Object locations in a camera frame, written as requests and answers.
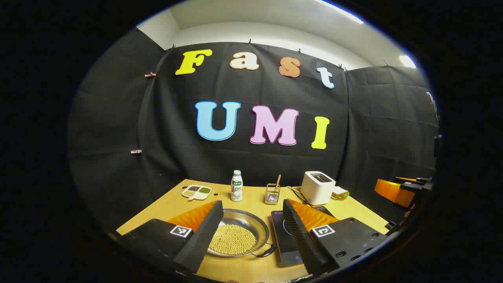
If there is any wire utensil holder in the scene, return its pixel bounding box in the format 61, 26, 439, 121
264, 183, 281, 205

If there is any white toaster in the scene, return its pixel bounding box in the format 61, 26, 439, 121
301, 171, 336, 206

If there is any toaster power cable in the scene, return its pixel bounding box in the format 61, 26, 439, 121
287, 186, 315, 207

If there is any wooden handled spoon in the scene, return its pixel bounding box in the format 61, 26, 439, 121
269, 175, 282, 203

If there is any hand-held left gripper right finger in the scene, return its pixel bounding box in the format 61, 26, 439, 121
283, 199, 390, 276

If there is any white drink bottle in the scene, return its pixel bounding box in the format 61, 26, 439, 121
231, 170, 244, 202

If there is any black induction cooktop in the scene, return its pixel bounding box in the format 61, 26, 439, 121
271, 205, 334, 267

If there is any white divided bean dish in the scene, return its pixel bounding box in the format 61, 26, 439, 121
182, 185, 212, 201

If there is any stainless steel pot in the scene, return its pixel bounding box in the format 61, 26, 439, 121
204, 208, 277, 259

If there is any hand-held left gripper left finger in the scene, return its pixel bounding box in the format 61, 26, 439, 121
114, 200, 224, 276

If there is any pile of yellow soybeans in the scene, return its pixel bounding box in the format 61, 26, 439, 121
208, 224, 257, 255

